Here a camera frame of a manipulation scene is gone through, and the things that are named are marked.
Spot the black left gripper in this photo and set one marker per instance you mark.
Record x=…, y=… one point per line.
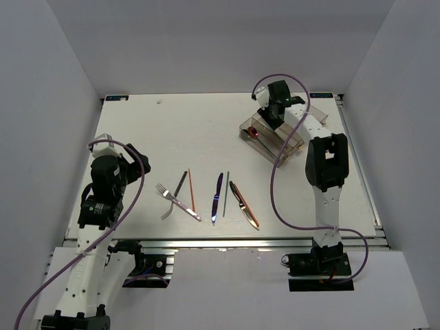
x=135, y=168

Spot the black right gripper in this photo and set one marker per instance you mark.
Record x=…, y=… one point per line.
x=273, y=124

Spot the iridescent rainbow spoon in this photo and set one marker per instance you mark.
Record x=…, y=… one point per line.
x=254, y=134

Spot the pink handled fork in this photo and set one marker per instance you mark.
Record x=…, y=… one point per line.
x=167, y=195

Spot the black silver chopstick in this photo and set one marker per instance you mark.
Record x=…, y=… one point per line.
x=181, y=182

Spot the teal chopstick long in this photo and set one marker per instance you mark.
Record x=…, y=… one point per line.
x=226, y=193

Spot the orange chopstick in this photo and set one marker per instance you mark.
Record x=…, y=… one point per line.
x=250, y=215
x=191, y=190

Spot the iridescent purple knife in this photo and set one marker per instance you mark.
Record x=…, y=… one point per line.
x=215, y=201

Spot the black handled knife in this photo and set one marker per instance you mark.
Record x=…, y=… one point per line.
x=233, y=189

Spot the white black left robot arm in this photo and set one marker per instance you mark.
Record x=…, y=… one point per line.
x=102, y=265

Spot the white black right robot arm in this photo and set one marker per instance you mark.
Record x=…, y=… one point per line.
x=326, y=168

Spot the clear divided utensil organizer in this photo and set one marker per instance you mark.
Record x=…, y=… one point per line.
x=269, y=142

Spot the blue label sticker right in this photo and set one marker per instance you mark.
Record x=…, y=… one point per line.
x=321, y=95

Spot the blue label sticker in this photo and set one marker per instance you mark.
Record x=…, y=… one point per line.
x=116, y=98
x=321, y=95

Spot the blue label sticker left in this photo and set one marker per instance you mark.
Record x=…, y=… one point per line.
x=116, y=98

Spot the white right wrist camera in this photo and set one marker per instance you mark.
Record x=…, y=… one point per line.
x=262, y=97

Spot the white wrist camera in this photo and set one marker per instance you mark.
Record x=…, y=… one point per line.
x=262, y=97
x=104, y=148

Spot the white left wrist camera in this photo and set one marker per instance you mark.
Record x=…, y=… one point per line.
x=104, y=148

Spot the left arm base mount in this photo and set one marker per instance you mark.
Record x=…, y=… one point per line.
x=150, y=270

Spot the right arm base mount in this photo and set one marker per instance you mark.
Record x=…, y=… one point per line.
x=306, y=274

